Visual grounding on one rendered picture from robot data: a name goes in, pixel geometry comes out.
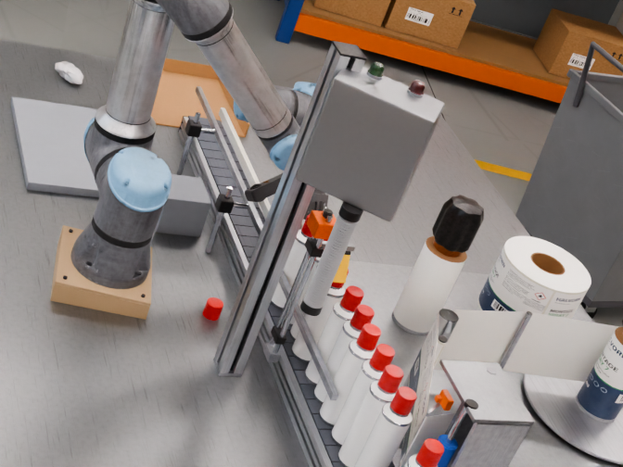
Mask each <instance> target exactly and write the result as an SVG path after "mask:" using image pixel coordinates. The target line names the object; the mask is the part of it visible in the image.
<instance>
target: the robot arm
mask: <svg viewBox="0 0 623 467"><path fill-rule="evenodd" d="M233 15H234V10H233V8H232V6H231V4H230V3H229V1H228V0H130V4H129V7H128V12H127V16H126V20H125V24H124V28H123V33H122V37H121V44H120V48H119V52H118V56H117V60H116V65H115V69H114V72H113V77H112V81H111V85H110V89H109V93H108V101H107V104H106V105H104V106H103V107H100V108H99V109H98V110H97V112H96V114H95V117H94V118H92V119H91V120H90V121H89V123H88V124H87V126H86V129H85V131H84V136H83V147H84V153H85V155H86V157H87V160H88V161H89V163H90V166H91V169H92V172H93V174H94V177H95V183H96V186H97V189H98V192H99V199H98V202H97V205H96V208H95V213H94V217H93V218H92V221H91V222H90V223H89V225H88V226H87V227H86V228H85V229H84V230H83V232H82V233H81V234H80V235H79V237H78V238H77V239H76V241H75V243H74V245H73V248H72V250H71V254H70V257H71V261H72V264H73V266H74V267H75V269H76V270H77V271H78V272H79V273H80V274H81V275H82V276H84V277H85V278H86V279H88V280H90V281H91V282H93V283H95V284H99V285H102V286H105V287H108V288H113V289H130V288H134V287H137V286H138V285H140V284H142V283H143V282H144V281H145V280H146V278H147V275H148V273H149V270H150V265H151V256H150V241H151V238H152V235H153V233H154V231H155V229H156V226H157V223H158V221H159V216H160V214H161V211H162V209H163V207H164V204H165V202H166V201H167V199H168V197H169V194H170V190H171V184H172V174H171V171H170V169H169V167H168V165H167V164H166V163H165V161H164V160H163V159H162V158H157V155H156V154H155V153H153V152H151V146H152V143H153V139H154V135H155V131H156V127H157V125H156V122H155V121H154V119H153V118H152V117H151V113H152V109H153V106H154V103H155V99H156V95H157V91H158V88H159V81H160V77H161V73H162V70H163V66H164V62H165V59H166V56H167V52H168V48H169V44H170V40H171V37H172V30H173V26H174V23H175V25H176V26H177V27H178V29H179V30H180V31H181V33H182V34H183V36H184V38H185V39H186V40H188V41H190V42H196V44H197V46H198V47H199V49H200V50H201V52H202V53H203V55H204V56H205V58H206V59H207V60H208V61H209V63H210V65H211V66H212V68H213V69H214V71H215V72H216V74H217V75H218V77H219V78H220V80H221V81H222V83H223V85H224V86H225V88H226V89H227V91H228V92H229V94H230V95H231V97H232V98H233V99H234V113H235V116H236V117H237V118H238V119H239V120H243V121H245V122H249V124H250V125H251V127H252V128H253V130H254V131H255V133H256V134H257V135H258V137H259V138H260V140H261V142H262V143H263V145H264V146H265V148H266V149H267V151H268V153H269V155H270V159H271V160H272V161H273V162H274V164H275V166H276V167H277V168H278V169H280V170H285V167H286V164H287V161H288V158H289V156H290V153H291V150H292V148H293V145H294V143H295V141H296V138H297V135H298V133H299V128H300V125H301V123H302V121H303V118H304V116H305V113H306V110H307V108H308V105H309V103H310V101H311V98H312V94H313V91H314V88H315V86H316V83H312V82H296V83H295V85H294V88H293V90H287V89H282V88H276V87H274V85H273V83H272V82H271V80H270V78H269V77H268V75H267V74H266V72H265V70H264V69H263V67H262V65H261V63H260V62H259V60H258V59H257V58H256V56H255V54H254V53H253V51H252V50H251V48H250V46H249V45H248V43H247V41H246V39H245V38H244V36H243V34H242V33H241V31H240V30H239V29H238V27H237V26H236V24H235V22H234V20H233V19H232V17H233ZM282 175H283V173H281V174H279V175H277V176H275V177H273V178H271V179H269V180H267V181H265V182H263V183H256V184H253V185H252V186H251V187H250V188H249V189H247V190H246V191H245V196H246V198H247V201H249V202H261V201H263V200H264V199H265V198H266V197H268V196H272V195H274V194H275V193H276V190H277V187H278V185H279V183H280V180H281V178H282ZM327 202H328V195H326V194H325V192H322V191H320V190H318V189H316V188H315V190H314V192H313V195H312V197H311V202H310V204H309V206H308V208H307V211H306V213H305V216H304V218H303V220H306V218H307V216H308V215H309V214H311V211H312V210H318V211H323V209H324V203H325V207H326V208H327Z"/></svg>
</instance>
